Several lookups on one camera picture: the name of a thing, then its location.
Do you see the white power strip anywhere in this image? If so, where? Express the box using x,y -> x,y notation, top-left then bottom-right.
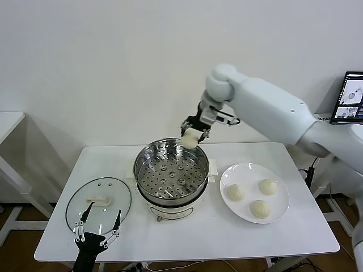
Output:
124,262 -> 150,272

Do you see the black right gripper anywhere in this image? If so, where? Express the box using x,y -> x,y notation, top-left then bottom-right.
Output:
180,103 -> 212,145

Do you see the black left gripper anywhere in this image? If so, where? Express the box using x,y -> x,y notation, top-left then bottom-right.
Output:
73,201 -> 122,272

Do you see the white round plate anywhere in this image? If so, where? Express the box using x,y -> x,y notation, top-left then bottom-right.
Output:
220,163 -> 291,225

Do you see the black power adapter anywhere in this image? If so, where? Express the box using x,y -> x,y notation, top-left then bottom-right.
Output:
305,166 -> 316,188

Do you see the white steamed baozi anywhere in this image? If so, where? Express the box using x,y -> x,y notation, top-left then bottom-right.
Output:
226,184 -> 245,202
180,131 -> 199,150
249,199 -> 271,219
259,178 -> 279,197

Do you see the white empty side table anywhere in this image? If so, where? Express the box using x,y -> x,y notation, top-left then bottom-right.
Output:
0,112 -> 55,248

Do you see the dark grey laptop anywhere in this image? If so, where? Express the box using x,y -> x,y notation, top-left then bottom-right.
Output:
330,70 -> 363,125

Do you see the stainless steel steamer basket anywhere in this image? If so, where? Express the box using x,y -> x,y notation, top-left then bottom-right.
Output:
133,138 -> 210,201

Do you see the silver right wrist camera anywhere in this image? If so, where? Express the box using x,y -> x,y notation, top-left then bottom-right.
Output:
200,105 -> 242,127

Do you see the glass lid with cream handle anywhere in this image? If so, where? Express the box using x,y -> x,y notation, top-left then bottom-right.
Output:
65,177 -> 133,236

